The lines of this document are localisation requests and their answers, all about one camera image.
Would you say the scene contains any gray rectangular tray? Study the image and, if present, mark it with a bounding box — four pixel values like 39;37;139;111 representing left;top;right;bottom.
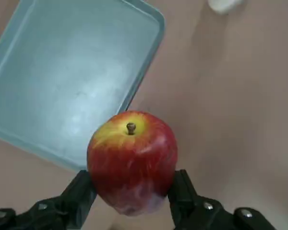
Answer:
0;0;166;173

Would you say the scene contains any white paper cup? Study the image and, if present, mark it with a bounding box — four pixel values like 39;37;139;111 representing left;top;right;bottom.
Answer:
207;0;245;13

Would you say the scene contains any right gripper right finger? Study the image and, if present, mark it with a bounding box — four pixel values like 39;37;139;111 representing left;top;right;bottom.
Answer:
167;169;276;230

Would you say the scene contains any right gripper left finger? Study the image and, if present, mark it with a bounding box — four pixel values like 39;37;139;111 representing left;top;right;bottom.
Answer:
0;169;98;230

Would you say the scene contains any red apple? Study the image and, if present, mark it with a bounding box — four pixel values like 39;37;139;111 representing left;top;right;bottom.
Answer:
86;110;179;216

